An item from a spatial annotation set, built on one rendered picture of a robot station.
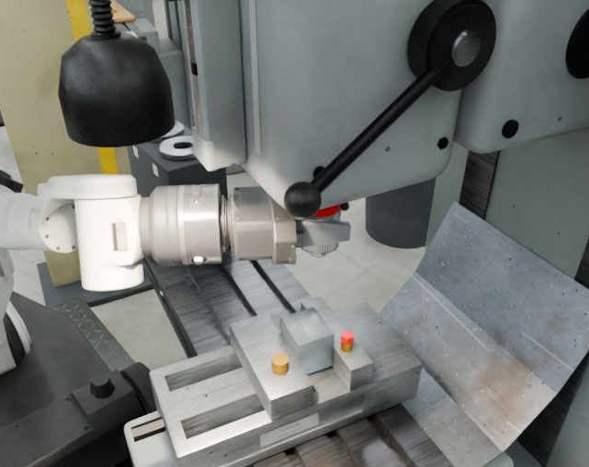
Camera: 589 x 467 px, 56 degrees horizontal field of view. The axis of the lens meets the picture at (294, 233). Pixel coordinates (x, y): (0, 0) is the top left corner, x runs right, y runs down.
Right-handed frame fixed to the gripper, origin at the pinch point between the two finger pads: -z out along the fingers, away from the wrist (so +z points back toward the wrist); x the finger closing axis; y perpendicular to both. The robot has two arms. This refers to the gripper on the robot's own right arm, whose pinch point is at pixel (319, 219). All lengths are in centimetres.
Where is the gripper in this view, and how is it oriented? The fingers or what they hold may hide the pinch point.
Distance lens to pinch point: 62.4
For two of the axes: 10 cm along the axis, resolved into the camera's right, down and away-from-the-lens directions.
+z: -9.9, 0.5, -0.9
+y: -0.1, 8.4, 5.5
